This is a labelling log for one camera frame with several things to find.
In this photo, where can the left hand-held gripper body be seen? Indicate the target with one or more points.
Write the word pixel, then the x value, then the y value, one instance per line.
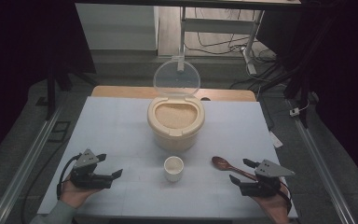
pixel 87 179

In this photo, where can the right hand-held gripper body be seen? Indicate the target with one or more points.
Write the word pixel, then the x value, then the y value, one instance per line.
pixel 265 180

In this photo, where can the brown wooden spoon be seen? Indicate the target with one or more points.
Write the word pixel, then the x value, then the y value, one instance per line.
pixel 220 163

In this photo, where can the white cup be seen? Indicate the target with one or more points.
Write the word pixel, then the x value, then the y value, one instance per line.
pixel 173 169

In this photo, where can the beige rice container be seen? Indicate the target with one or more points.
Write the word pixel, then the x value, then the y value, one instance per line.
pixel 175 138

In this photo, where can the rice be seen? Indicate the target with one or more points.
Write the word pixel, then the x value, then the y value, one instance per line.
pixel 175 115

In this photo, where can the person's left hand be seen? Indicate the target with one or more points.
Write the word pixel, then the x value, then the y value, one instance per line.
pixel 74 194

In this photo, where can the person's right hand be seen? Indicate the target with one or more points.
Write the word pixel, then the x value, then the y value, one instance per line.
pixel 275 207

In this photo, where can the white table mat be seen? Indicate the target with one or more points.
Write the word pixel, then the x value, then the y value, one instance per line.
pixel 121 130

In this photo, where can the white paper tag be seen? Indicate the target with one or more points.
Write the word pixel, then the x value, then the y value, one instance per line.
pixel 276 140

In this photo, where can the small white box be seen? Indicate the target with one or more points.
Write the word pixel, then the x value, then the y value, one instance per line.
pixel 294 112

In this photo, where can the black metal stand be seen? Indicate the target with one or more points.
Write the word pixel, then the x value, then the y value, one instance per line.
pixel 303 90
pixel 51 93

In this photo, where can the clear round container lid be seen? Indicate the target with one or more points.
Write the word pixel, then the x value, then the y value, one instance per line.
pixel 177 77

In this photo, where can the dark curtain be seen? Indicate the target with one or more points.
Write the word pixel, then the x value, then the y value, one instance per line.
pixel 18 62
pixel 348 77

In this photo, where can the aluminium rail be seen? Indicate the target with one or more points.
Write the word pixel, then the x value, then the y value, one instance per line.
pixel 24 169
pixel 323 168

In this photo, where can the white desk frame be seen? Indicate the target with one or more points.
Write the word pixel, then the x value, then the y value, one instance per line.
pixel 217 25

